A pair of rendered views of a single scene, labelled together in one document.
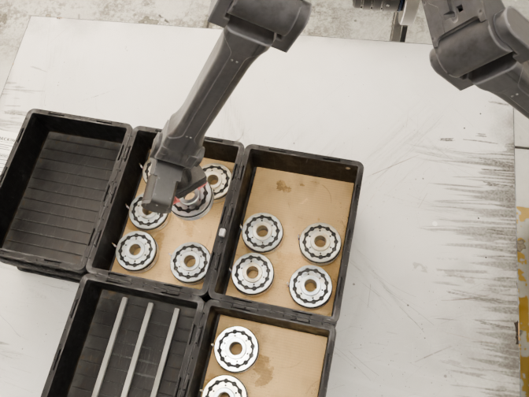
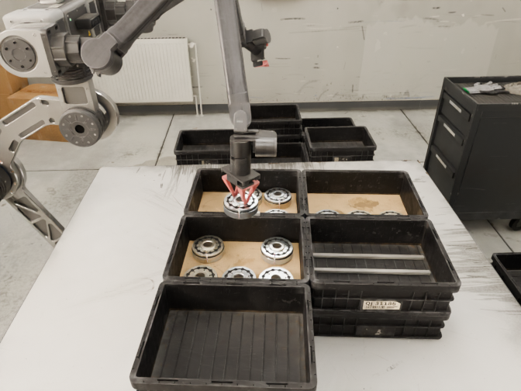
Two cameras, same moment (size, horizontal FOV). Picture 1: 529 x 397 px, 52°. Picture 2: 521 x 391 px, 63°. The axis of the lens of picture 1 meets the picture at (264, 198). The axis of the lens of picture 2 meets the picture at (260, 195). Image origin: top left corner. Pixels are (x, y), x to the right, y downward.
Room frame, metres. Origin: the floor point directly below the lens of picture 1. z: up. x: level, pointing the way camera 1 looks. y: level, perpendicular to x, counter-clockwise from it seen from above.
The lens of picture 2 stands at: (0.79, 1.16, 1.75)
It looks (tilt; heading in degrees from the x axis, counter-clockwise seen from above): 34 degrees down; 250
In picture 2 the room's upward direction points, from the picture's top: 1 degrees counter-clockwise
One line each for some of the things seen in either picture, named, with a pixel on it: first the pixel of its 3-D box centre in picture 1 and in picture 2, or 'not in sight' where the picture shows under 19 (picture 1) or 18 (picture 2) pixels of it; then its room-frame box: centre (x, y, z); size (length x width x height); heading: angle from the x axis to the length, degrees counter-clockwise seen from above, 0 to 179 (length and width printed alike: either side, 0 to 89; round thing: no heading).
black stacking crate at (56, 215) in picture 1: (64, 193); (229, 344); (0.64, 0.51, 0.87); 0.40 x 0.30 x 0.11; 157
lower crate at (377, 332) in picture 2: not in sight; (367, 288); (0.15, 0.39, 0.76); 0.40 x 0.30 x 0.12; 157
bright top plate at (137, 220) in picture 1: (148, 210); (238, 278); (0.55, 0.30, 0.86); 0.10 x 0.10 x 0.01
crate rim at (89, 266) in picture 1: (168, 206); (239, 247); (0.52, 0.23, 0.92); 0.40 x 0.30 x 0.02; 157
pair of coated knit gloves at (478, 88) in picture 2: not in sight; (484, 87); (-1.28, -0.66, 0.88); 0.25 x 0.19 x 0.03; 161
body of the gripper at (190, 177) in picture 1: (175, 172); (240, 165); (0.49, 0.17, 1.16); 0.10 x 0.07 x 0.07; 112
